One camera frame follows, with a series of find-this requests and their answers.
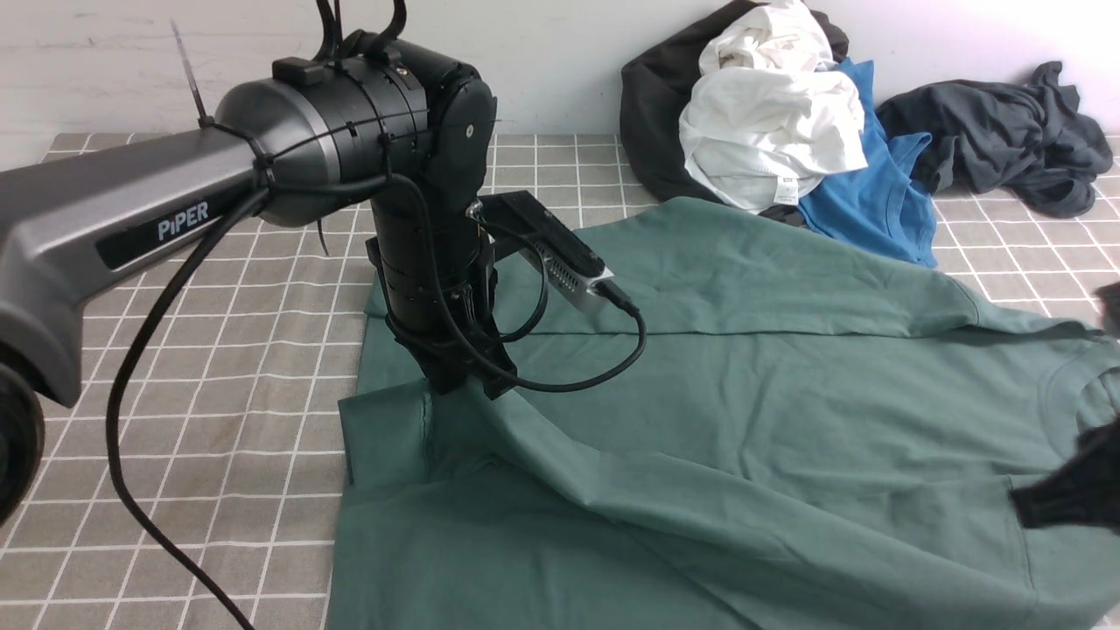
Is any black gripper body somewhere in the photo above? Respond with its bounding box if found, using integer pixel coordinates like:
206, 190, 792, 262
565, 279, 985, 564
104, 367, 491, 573
367, 202, 516, 399

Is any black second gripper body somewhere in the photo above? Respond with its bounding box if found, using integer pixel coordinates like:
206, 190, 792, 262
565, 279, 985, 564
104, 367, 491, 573
1011, 280, 1120, 531

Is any green long-sleeve top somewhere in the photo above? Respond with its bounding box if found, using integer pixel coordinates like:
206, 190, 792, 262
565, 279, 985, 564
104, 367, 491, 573
325, 200, 1119, 629

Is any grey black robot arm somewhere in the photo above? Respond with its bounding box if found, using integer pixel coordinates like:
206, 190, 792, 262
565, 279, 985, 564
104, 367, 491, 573
3, 31, 620, 520

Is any black crumpled garment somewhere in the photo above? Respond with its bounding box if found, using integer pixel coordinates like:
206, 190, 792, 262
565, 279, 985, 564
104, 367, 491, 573
619, 1, 849, 214

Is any grey checked tablecloth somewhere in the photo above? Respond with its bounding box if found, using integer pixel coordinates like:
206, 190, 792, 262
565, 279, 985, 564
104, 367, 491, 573
1, 167, 1119, 629

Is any blue t-shirt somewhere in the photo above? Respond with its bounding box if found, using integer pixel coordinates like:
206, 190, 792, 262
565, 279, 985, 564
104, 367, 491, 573
797, 59, 939, 269

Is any dark grey crumpled garment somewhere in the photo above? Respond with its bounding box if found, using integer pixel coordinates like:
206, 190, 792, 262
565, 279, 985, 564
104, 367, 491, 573
877, 61, 1113, 219

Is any white crumpled shirt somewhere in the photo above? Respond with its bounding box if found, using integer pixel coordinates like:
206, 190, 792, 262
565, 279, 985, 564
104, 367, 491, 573
679, 1, 868, 213

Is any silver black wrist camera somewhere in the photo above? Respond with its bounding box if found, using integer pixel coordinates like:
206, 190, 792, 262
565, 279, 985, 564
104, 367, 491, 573
472, 191, 613, 312

